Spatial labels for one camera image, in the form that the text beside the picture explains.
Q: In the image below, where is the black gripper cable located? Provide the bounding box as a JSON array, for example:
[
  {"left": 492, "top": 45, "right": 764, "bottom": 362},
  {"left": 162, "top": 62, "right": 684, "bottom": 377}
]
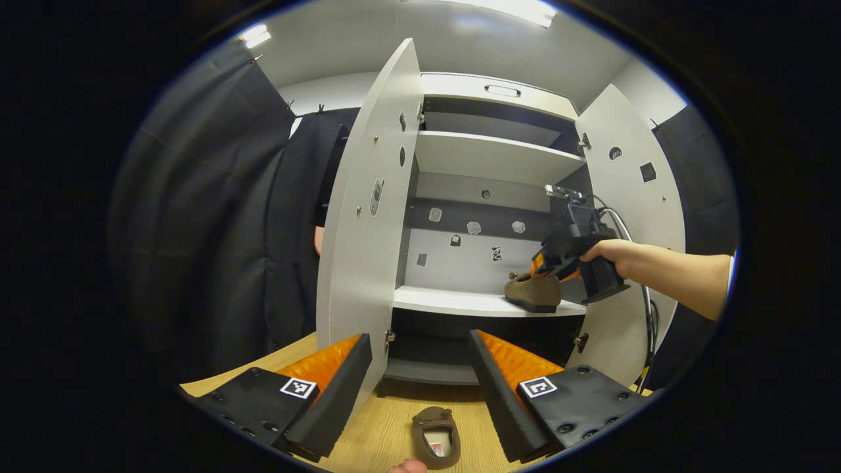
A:
[{"left": 588, "top": 194, "right": 660, "bottom": 395}]

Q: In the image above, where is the white cabinet shelf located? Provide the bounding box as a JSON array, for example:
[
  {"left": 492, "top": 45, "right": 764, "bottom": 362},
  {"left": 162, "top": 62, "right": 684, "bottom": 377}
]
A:
[
  {"left": 415, "top": 130, "right": 587, "bottom": 187},
  {"left": 393, "top": 284, "right": 587, "bottom": 318}
]

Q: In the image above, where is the white cabinet drawer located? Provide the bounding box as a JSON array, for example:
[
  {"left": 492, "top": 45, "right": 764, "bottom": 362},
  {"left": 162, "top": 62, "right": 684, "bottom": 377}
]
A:
[{"left": 420, "top": 72, "right": 579, "bottom": 122}]

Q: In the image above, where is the white shoe cabinet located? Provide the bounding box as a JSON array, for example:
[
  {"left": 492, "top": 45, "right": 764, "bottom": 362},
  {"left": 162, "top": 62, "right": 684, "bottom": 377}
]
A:
[{"left": 315, "top": 37, "right": 687, "bottom": 418}]

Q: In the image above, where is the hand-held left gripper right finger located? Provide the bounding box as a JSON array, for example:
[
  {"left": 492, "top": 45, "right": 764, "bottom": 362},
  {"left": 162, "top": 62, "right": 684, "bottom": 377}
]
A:
[{"left": 468, "top": 330, "right": 652, "bottom": 464}]

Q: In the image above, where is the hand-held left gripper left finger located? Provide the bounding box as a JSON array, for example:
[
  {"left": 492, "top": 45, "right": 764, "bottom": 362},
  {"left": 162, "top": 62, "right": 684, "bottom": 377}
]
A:
[{"left": 181, "top": 334, "right": 374, "bottom": 464}]

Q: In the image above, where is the brown fuzzy shoe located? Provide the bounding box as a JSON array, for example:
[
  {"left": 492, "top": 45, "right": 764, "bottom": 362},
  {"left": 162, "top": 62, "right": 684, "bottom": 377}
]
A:
[
  {"left": 411, "top": 406, "right": 462, "bottom": 470},
  {"left": 504, "top": 271, "right": 562, "bottom": 314}
]

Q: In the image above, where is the black backdrop cloth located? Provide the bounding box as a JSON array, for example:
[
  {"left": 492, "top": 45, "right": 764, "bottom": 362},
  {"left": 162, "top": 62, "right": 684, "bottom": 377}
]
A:
[
  {"left": 108, "top": 39, "right": 362, "bottom": 401},
  {"left": 647, "top": 104, "right": 740, "bottom": 392}
]

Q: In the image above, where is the white cabinet door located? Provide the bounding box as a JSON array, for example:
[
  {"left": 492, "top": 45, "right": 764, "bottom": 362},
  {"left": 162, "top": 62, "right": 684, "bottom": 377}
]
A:
[
  {"left": 565, "top": 84, "right": 687, "bottom": 388},
  {"left": 315, "top": 37, "right": 424, "bottom": 418}
]

